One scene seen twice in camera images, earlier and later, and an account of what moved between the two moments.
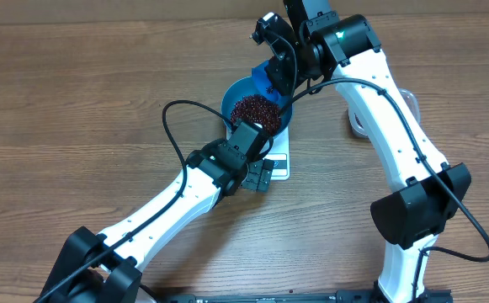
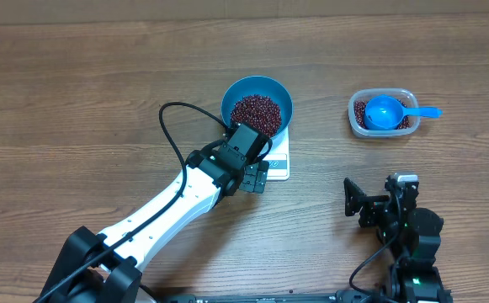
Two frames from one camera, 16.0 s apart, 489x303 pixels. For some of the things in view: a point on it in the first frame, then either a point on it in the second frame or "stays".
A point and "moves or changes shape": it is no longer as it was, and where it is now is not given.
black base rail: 442,295 stays
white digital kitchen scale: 279,155 stays
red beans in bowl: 255,109 stays
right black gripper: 279,72 → 370,204
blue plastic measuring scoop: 262,86 moves or changes shape
